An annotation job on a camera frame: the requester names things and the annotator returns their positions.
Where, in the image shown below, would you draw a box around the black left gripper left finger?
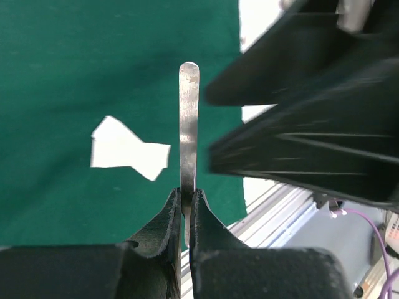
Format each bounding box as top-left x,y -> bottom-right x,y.
1,189 -> 181,298

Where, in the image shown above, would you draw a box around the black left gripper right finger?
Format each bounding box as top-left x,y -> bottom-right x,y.
190,189 -> 352,299

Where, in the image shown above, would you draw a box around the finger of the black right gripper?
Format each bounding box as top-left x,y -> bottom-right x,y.
209,59 -> 398,207
204,12 -> 399,107

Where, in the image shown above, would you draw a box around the steel tweezers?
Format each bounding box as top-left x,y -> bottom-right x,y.
178,62 -> 200,247

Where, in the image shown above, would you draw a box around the white bow-shaped gauze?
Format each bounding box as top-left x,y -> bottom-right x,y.
90,116 -> 171,181

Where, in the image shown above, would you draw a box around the green surgical cloth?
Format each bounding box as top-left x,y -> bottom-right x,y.
1,1 -> 240,245

